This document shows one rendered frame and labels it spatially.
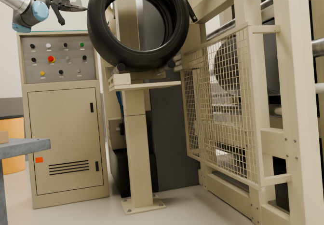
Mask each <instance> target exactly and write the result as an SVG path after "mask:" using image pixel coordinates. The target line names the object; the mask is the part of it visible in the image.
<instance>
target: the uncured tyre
mask: <svg viewBox="0 0 324 225"><path fill-rule="evenodd" d="M114 1H116V0H89V1H88V7H87V30H88V34H89V37H90V40H91V42H92V45H93V46H94V48H95V50H96V51H97V52H98V53H99V55H100V56H101V57H102V58H103V59H104V60H105V61H106V62H108V63H109V64H111V65H112V66H114V67H116V66H117V65H118V64H119V63H123V64H124V65H125V71H130V72H144V71H149V70H152V69H154V68H157V67H158V66H160V65H162V64H164V63H166V62H168V61H169V60H171V59H172V58H173V57H174V56H175V55H176V54H177V53H178V52H179V50H180V49H181V48H182V46H183V44H184V42H185V40H186V37H187V34H188V30H189V9H188V5H187V2H186V0H146V1H148V2H149V3H151V4H152V5H153V6H154V7H155V8H156V9H157V11H158V12H159V14H160V16H161V18H162V21H163V27H164V33H163V39H162V42H161V44H160V46H159V47H158V48H157V49H154V50H149V51H140V50H135V49H132V48H130V47H128V46H126V45H124V44H123V43H121V42H120V41H119V40H118V39H117V38H116V37H115V36H114V35H113V34H112V32H111V30H110V29H109V27H108V24H107V21H106V15H105V11H106V9H107V8H108V6H110V5H111V4H112V3H113V2H114ZM89 26H90V28H91V31H92V33H90V30H89ZM109 60H111V61H112V62H113V63H112V62H111V61H109Z"/></svg>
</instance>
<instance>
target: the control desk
mask: <svg viewBox="0 0 324 225"><path fill-rule="evenodd" d="M16 37H17V47H18V57H19V68H20V78H21V88H22V98H23V109H24V119H25V129H26V139H50V142H51V149H48V150H44V151H39V152H34V153H30V154H27V155H28V165H29V175H30V186H31V196H32V207H33V209H39V208H45V207H51V206H57V205H63V204H68V203H74V202H80V201H86V200H92V199H98V198H104V197H109V196H110V195H109V184H108V168H107V158H106V147H105V136H104V125H103V114H102V103H101V92H100V81H99V70H98V59H97V51H96V50H95V48H94V46H93V45H92V42H91V40H90V37H89V34H88V31H57V32H30V33H21V32H17V33H16ZM36 157H43V162H40V163H36V159H35V158H36Z"/></svg>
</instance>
